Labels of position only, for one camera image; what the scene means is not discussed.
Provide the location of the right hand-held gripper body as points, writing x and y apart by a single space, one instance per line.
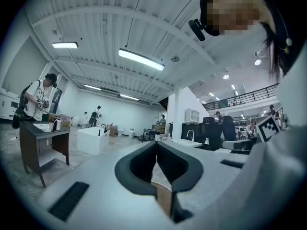
268 128

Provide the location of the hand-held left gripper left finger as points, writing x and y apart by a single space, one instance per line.
124 171

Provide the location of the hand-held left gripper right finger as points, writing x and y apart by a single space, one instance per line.
192 174

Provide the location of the white sink counter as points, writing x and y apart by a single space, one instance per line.
187 142

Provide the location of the black mezzanine railing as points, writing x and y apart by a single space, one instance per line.
251 96

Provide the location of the black office chair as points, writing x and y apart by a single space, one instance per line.
211 133
229 128

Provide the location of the white curved faucet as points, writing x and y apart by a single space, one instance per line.
190 132

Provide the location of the brown cardboard box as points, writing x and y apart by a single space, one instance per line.
160 128
112 130
65 123

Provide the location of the black cabinet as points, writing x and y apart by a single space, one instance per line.
188 128

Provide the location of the white rectangular bathtub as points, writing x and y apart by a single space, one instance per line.
91 140

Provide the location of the black side table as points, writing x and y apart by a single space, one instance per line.
148 131

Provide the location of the black bathtub faucet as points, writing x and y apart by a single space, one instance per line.
103 126

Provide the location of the green sign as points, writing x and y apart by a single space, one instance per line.
223 103

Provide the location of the white panelled cabinet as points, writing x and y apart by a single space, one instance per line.
192 115

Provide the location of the round spot lamp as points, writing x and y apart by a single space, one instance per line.
257 62
226 76

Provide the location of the long strip lamp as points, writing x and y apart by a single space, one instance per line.
64 45
129 97
92 87
141 59

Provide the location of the grey air vent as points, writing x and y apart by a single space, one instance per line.
110 90

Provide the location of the white sink basin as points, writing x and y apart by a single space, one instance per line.
42 127

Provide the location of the dark wooden vanity table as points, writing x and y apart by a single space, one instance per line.
28 147

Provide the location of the person's black clothing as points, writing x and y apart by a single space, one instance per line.
296 20

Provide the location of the black backpack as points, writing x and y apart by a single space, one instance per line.
19 114

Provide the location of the person's head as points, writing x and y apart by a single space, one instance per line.
239 8

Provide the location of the black head camera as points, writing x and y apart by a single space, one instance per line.
196 29

